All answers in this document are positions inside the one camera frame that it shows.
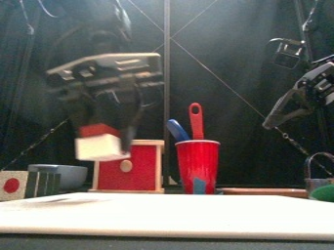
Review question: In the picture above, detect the white cutting board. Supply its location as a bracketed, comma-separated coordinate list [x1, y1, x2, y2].
[0, 191, 334, 242]

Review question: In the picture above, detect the red plastic utensil handle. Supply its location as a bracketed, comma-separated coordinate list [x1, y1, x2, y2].
[188, 102, 205, 141]

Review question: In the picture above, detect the blue plastic utensil handle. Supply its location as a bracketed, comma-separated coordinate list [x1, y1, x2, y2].
[165, 118, 192, 143]

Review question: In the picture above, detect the salmon sushi toy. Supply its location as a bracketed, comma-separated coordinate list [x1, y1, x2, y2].
[74, 122, 132, 162]

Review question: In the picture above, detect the red wooden drawer box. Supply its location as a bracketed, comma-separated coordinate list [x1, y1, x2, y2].
[86, 139, 166, 194]

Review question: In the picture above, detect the metal frame pole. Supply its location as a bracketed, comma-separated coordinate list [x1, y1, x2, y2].
[161, 0, 172, 187]

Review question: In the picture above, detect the green toy vegetable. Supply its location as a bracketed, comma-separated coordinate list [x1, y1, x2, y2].
[308, 184, 334, 203]

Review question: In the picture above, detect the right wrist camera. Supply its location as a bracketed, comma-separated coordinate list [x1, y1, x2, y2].
[264, 37, 307, 70]

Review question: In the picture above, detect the grey bowl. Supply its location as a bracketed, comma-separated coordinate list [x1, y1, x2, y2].
[27, 163, 89, 191]

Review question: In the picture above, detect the wooden tray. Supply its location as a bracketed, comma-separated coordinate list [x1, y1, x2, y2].
[220, 187, 309, 199]

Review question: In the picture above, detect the sushi roll toy red centre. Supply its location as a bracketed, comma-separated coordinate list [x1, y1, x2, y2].
[0, 170, 62, 202]

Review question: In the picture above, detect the red plastic cup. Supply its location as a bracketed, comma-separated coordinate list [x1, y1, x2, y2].
[173, 140, 221, 195]

